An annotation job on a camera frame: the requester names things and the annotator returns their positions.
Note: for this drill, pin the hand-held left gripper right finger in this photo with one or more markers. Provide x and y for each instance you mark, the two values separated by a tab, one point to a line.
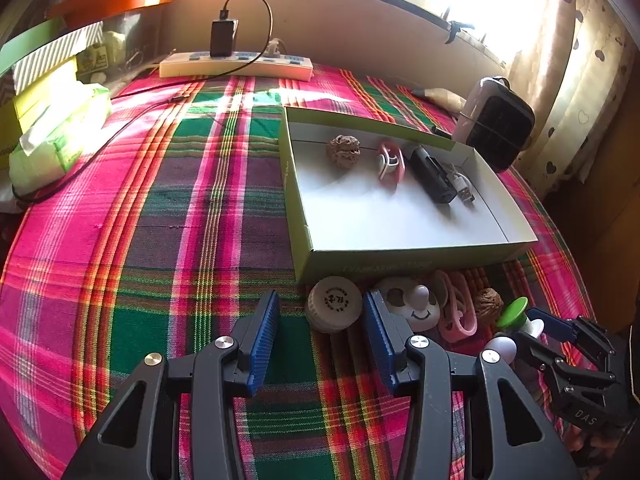
380	345

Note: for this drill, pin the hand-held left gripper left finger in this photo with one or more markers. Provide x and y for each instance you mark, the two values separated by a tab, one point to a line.
262	345

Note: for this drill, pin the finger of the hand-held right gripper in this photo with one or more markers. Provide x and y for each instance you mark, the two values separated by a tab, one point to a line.
550	324
532	350

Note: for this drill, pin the white dome knob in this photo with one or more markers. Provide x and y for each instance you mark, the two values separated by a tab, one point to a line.
502	345

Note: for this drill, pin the green white spool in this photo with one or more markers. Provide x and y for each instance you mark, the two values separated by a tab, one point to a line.
512	310

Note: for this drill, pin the white smiley face toy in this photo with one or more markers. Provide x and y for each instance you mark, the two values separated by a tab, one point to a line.
420	310

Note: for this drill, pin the white round bottle cap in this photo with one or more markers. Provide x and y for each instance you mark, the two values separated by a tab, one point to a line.
334	302

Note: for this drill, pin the large brown walnut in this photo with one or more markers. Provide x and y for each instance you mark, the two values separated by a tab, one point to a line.
488	302

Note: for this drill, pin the pink plastic clip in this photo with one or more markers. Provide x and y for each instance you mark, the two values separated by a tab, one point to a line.
457	332
397	175

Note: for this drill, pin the green white cardboard box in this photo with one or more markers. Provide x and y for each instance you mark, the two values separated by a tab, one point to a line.
400	220

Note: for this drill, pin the black rectangular device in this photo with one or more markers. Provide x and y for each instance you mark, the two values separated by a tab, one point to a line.
432	175

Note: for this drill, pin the small brown walnut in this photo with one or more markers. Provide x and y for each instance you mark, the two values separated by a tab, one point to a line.
344	150

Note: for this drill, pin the plaid tablecloth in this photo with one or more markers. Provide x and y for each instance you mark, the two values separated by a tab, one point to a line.
150	210

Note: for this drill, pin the grey desktop heater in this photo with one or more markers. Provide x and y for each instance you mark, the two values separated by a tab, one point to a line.
500	125

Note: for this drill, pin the heart print curtain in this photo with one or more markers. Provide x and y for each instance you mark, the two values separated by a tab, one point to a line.
575	60

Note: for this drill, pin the cream power strip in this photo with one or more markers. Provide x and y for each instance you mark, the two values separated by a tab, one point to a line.
200	66

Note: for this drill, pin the green tissue pack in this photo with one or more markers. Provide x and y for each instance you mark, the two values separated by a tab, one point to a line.
65	135

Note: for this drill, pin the white plug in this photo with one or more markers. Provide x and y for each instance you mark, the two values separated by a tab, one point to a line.
274	49

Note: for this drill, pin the black window hook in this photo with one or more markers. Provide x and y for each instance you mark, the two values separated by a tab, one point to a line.
457	30

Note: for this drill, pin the black charger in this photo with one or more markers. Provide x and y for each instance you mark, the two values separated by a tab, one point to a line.
223	37

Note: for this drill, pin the glass tank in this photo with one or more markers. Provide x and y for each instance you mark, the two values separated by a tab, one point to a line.
145	45

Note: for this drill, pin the small green label box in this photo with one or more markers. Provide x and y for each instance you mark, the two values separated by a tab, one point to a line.
95	59

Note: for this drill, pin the yellow green box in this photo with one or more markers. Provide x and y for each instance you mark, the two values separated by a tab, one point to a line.
35	100

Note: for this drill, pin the green lid striped box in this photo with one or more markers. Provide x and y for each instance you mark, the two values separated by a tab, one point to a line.
50	55

